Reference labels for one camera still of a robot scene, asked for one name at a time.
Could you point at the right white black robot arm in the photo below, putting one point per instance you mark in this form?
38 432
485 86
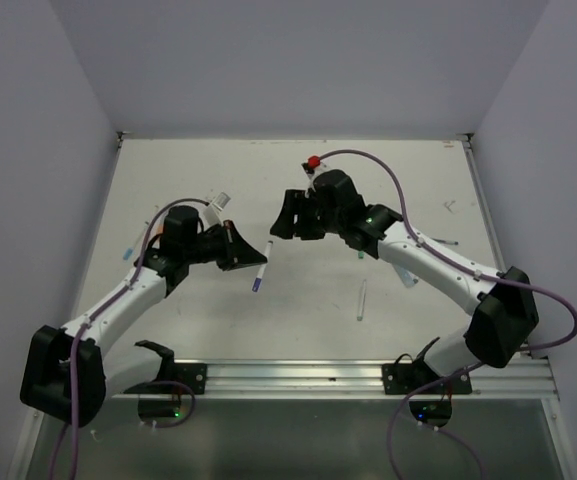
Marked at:
502 311

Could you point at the light blue pen cap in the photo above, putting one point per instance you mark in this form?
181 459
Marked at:
408 279

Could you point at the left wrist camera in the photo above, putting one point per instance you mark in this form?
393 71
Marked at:
213 210

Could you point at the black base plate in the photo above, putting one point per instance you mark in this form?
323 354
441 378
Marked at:
401 378
193 375

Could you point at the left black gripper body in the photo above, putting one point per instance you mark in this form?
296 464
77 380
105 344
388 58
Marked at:
218 245

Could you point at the aluminium rail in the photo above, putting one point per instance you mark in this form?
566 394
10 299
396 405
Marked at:
523 378

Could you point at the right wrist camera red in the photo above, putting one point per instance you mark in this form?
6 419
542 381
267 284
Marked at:
312 166

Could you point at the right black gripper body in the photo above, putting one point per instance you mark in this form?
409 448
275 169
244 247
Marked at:
316 220

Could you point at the purple capped white pen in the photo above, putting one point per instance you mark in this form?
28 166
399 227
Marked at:
260 274

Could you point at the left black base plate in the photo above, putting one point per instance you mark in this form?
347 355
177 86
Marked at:
193 375

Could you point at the blue ballpoint pen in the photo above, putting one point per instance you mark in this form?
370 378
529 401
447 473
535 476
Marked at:
446 242

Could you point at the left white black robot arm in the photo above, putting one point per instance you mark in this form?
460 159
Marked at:
65 375

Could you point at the thin orange capped pen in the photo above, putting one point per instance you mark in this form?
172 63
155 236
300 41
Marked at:
154 215

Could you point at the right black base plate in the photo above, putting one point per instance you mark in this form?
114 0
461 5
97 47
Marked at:
401 378

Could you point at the green white pen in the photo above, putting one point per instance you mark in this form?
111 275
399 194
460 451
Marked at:
361 300

